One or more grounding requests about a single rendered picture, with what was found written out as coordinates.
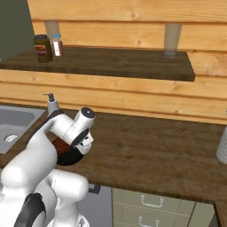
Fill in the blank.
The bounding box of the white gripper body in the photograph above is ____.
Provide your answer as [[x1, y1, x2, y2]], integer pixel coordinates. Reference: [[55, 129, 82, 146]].
[[77, 129, 95, 155]]

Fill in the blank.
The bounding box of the black bowl with red inside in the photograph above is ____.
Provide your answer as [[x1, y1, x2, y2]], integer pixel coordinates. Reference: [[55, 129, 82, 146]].
[[51, 137, 87, 167]]

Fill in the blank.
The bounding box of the dark green cabinet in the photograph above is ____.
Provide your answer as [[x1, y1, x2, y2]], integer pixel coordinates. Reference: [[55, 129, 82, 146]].
[[0, 0, 36, 62]]

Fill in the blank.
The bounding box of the white soap dispenser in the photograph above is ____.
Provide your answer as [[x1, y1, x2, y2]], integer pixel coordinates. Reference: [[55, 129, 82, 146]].
[[43, 92, 60, 116]]

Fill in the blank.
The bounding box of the grey dishwasher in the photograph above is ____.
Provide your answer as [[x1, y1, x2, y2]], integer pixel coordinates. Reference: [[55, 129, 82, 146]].
[[77, 184, 114, 227]]

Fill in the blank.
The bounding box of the pale green drawer front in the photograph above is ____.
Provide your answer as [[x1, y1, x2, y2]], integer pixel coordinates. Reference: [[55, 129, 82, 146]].
[[112, 202, 193, 227], [113, 187, 197, 215]]

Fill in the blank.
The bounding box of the grey steel sink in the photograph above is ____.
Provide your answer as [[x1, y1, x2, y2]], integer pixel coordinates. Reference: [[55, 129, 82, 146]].
[[0, 105, 47, 155]]

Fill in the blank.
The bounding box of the dark wooden shelf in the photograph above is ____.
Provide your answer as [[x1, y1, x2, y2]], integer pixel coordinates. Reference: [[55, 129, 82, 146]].
[[0, 45, 196, 82]]

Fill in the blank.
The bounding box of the brown jar with label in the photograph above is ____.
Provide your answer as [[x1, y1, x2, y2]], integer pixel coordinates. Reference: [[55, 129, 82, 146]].
[[33, 34, 54, 64]]

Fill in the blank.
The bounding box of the pale green cupboard door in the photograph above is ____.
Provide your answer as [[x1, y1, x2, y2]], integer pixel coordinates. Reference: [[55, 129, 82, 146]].
[[187, 201, 215, 227]]

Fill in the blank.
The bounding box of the white patterned container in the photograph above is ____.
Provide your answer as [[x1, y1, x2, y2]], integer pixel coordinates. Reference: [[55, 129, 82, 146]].
[[215, 125, 227, 165]]

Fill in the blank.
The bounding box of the white drawer handle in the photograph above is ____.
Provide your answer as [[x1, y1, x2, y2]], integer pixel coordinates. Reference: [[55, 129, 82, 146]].
[[137, 215, 160, 227], [140, 194, 165, 208]]

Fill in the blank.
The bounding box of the pale shelf bracket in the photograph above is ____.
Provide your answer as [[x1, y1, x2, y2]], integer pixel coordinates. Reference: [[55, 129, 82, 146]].
[[43, 20, 60, 48], [163, 23, 184, 58]]

